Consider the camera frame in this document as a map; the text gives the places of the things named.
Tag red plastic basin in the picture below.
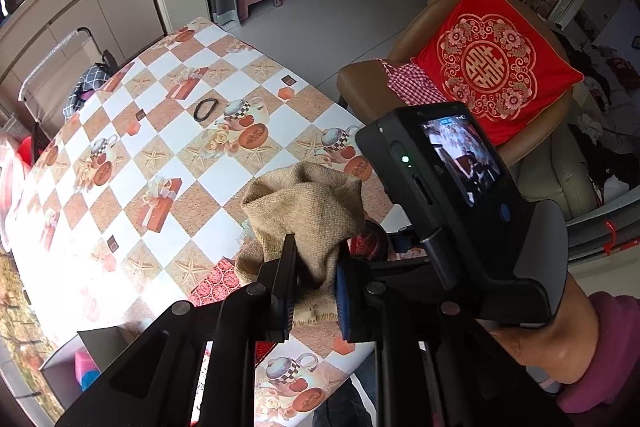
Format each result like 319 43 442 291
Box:
15 134 38 165

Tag dark clothes pile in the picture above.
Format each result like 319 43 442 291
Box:
552 27 640 208

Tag pink plastic basin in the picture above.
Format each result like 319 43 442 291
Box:
0 142 26 253

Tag pink red patterned carton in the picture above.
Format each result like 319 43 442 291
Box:
189 256 277 365

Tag dark plaid cloth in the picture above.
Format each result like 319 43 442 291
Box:
62 63 112 120

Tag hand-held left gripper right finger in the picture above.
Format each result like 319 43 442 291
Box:
334 252 576 427

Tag person's right forearm magenta sleeve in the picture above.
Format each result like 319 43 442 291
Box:
492 277 640 418

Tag checkered printed tablecloth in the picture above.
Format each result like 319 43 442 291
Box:
7 17 401 427

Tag brown armchair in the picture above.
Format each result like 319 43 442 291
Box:
337 0 576 158

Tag red white checked cloth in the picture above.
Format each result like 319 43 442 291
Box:
381 59 448 105

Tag pink knit slipper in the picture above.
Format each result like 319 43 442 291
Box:
349 221 392 262

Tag person's dark trousers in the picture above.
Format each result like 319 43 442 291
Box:
312 349 381 427

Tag pink sponge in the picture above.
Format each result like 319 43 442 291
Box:
74 349 97 390

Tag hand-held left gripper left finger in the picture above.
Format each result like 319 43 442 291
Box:
55 233 301 427

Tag beige folding chair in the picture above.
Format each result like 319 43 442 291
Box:
17 27 121 142

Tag burlap sack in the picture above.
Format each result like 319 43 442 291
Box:
235 161 367 328

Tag beige leather seat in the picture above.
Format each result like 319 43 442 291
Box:
515 127 601 220

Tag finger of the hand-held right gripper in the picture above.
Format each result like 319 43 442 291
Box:
385 221 427 258

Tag red plastic hook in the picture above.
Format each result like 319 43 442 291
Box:
601 219 620 256

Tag white cardboard box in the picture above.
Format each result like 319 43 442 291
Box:
39 326 135 413

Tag red gold patterned cushion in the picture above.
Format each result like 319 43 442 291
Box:
412 0 586 148

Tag black hair tie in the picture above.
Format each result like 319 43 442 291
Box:
192 97 219 122

